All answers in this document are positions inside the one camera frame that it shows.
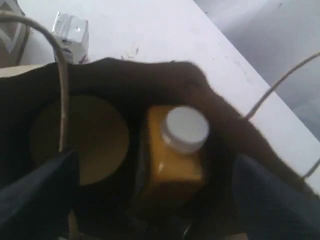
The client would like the yellow millet bottle white cap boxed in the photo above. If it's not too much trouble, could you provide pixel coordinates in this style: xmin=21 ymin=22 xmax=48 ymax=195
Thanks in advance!
xmin=143 ymin=104 xmax=210 ymax=198

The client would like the small white blue carton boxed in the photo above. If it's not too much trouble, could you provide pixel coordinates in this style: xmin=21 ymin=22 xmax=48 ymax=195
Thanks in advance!
xmin=52 ymin=11 xmax=89 ymax=64

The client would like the brown paper shopping bag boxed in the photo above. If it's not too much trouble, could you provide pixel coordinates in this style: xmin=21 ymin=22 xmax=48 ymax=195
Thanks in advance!
xmin=0 ymin=2 xmax=320 ymax=240

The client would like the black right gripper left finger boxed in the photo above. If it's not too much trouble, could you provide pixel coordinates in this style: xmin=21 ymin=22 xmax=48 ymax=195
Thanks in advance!
xmin=0 ymin=150 xmax=80 ymax=234

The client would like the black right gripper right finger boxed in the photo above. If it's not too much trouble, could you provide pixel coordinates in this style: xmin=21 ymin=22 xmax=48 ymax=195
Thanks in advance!
xmin=232 ymin=155 xmax=320 ymax=240

